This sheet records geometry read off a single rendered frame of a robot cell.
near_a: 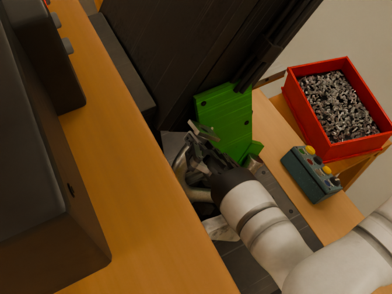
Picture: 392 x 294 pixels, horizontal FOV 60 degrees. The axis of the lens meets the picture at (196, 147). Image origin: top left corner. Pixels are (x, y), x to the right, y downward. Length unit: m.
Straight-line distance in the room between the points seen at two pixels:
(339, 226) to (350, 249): 0.51
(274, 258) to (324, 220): 0.48
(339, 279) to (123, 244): 0.28
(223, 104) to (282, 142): 0.42
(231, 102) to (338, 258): 0.34
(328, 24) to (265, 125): 1.98
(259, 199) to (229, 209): 0.04
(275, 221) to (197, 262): 0.28
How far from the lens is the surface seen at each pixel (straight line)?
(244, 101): 0.66
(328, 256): 0.43
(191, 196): 0.70
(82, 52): 0.29
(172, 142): 0.98
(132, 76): 0.68
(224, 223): 0.52
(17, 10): 0.21
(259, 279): 0.85
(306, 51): 2.66
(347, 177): 1.42
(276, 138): 1.01
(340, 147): 1.07
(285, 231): 0.46
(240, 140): 0.71
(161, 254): 0.20
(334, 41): 2.80
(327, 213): 0.95
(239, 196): 0.49
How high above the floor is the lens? 1.73
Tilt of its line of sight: 59 degrees down
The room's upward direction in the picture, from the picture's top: straight up
